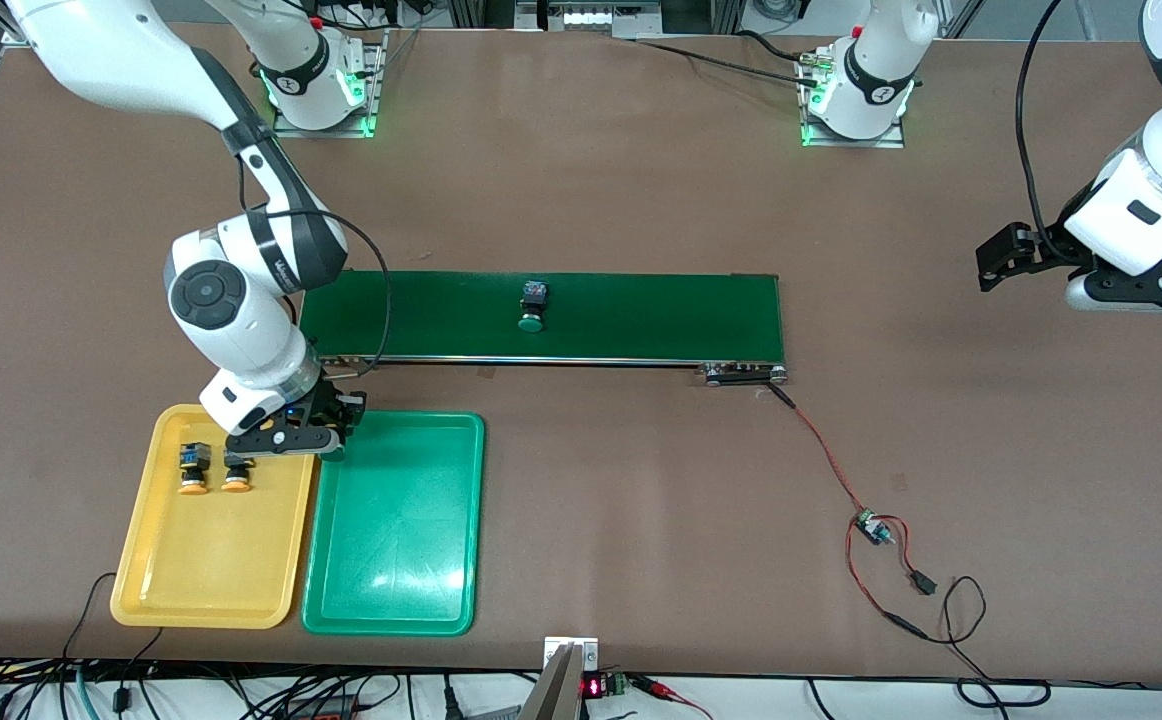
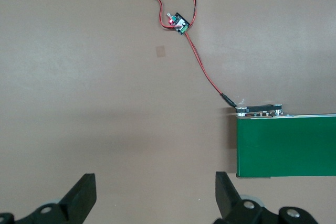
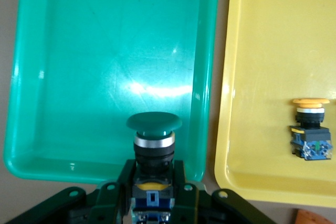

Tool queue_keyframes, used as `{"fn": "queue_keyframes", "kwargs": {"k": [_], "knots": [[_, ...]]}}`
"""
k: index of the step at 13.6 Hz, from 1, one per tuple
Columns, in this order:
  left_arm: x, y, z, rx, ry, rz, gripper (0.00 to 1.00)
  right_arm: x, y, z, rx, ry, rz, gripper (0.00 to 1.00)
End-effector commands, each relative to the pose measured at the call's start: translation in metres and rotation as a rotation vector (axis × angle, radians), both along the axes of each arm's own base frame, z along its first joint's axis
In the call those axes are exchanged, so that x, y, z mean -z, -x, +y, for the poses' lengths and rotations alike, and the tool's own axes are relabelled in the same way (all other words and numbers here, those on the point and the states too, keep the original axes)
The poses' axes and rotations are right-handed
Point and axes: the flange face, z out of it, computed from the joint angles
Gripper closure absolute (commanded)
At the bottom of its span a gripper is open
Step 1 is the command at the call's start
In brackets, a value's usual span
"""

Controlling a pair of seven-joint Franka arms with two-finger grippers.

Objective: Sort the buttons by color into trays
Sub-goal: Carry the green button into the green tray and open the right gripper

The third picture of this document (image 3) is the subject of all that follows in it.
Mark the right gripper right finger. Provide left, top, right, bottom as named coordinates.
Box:
left=170, top=159, right=201, bottom=224

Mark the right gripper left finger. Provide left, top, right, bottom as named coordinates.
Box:
left=89, top=158, right=137, bottom=224

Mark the green push button switch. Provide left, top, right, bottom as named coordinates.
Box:
left=125, top=111, right=183, bottom=224

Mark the orange 4680 battery cylinder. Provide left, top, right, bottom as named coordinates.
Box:
left=295, top=208, right=336, bottom=224

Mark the yellow push button switch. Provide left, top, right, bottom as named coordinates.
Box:
left=289, top=97, right=333, bottom=162

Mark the green plastic tray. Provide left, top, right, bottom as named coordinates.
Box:
left=3, top=0, right=221, bottom=185

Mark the yellow plastic tray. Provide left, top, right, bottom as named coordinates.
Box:
left=214, top=0, right=336, bottom=208

